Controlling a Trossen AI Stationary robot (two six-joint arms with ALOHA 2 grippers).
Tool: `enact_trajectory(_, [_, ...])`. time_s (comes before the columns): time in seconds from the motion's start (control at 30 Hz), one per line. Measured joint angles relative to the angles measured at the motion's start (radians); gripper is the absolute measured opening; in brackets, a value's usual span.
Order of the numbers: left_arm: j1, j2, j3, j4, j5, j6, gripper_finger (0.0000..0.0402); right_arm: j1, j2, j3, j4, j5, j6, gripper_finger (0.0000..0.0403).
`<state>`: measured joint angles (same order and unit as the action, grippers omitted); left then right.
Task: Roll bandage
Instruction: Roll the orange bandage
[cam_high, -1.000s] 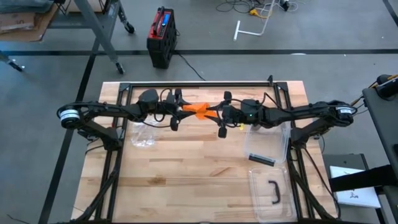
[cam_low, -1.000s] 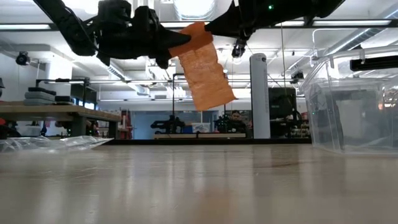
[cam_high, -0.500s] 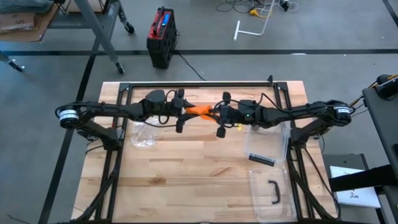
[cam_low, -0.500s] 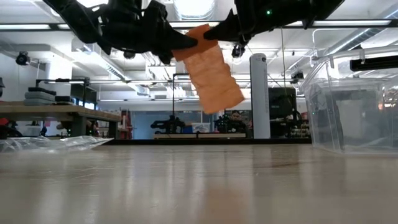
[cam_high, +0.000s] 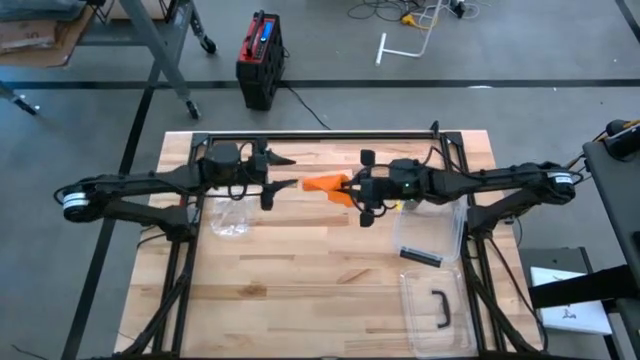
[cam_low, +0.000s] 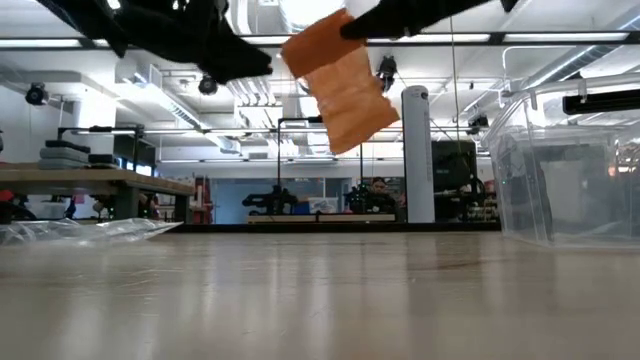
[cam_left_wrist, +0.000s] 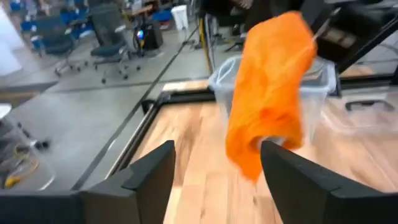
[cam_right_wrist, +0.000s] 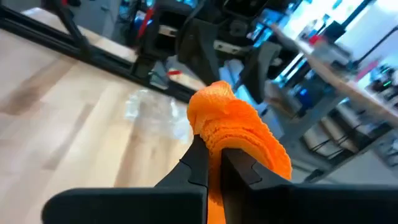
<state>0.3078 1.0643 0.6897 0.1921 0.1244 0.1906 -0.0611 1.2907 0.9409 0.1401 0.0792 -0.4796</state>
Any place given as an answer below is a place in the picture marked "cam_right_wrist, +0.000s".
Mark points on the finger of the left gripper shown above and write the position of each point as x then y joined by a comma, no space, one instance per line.
199,53
258,71

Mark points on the wooden top workbench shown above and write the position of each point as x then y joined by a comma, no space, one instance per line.
357,90

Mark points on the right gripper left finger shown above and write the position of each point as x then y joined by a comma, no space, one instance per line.
124,207

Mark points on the black aluminium rig frame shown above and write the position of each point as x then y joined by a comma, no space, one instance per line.
77,43

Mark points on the orange elastic bandage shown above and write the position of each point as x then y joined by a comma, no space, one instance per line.
236,124

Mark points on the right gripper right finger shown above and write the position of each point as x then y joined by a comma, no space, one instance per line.
295,205

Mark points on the clear plastic bag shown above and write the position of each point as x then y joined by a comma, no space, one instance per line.
155,112

